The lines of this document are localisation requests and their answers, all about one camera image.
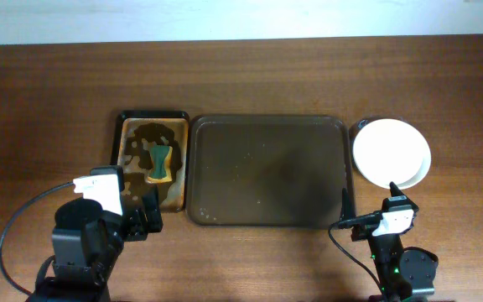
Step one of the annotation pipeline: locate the large brown serving tray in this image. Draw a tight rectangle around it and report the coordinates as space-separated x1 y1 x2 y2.
185 114 355 229

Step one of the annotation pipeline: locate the small tray with soapy water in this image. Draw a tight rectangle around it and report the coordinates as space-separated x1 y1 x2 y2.
111 110 190 212

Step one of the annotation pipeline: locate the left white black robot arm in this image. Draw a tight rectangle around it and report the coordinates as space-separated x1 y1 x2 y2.
28 165 163 302

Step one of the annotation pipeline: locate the yellow green sponge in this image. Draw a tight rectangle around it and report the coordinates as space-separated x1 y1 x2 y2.
147 145 173 184

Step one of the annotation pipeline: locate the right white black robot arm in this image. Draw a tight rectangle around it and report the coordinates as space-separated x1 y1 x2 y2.
329 182 439 301

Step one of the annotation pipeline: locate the white plate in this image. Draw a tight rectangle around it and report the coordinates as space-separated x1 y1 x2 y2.
349 117 432 190

